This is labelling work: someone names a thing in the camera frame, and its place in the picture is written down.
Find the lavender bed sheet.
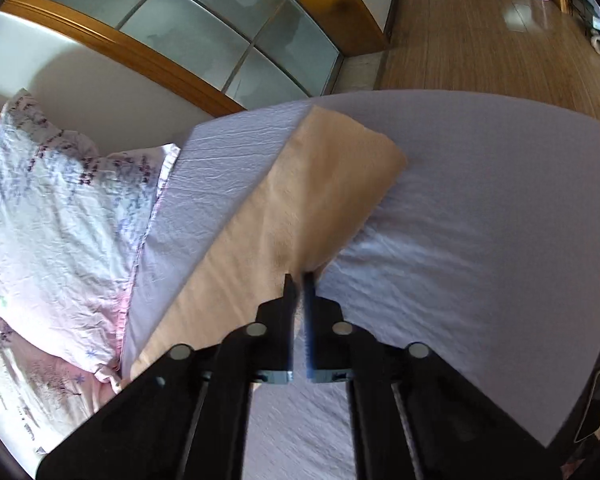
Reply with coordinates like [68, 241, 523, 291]
[122, 90, 600, 479]

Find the wooden frosted glass headboard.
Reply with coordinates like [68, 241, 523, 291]
[0, 0, 392, 194]

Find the floral pillow with stars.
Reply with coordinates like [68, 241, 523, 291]
[0, 90, 180, 374]

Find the floral pillow with tree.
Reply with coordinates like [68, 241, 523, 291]
[0, 319, 114, 476]

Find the tan fleece garment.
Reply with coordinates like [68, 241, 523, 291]
[131, 106, 407, 377]

